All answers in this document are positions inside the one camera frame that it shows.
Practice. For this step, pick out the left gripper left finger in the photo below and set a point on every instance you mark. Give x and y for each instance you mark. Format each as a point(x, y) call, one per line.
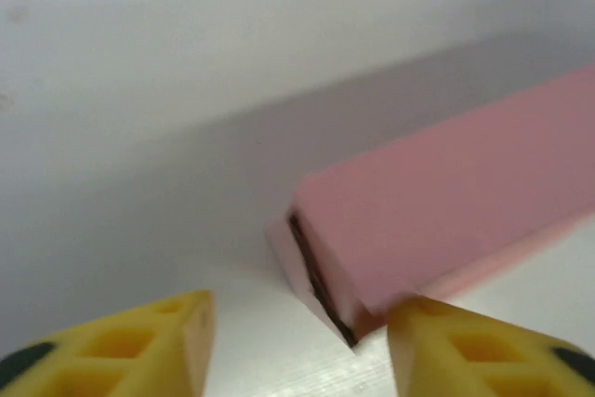
point(121, 350)

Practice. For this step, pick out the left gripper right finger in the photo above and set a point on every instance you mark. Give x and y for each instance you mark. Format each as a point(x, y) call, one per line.
point(493, 355)

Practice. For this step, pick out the pink paper box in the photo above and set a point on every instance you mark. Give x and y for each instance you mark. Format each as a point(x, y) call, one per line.
point(441, 197)

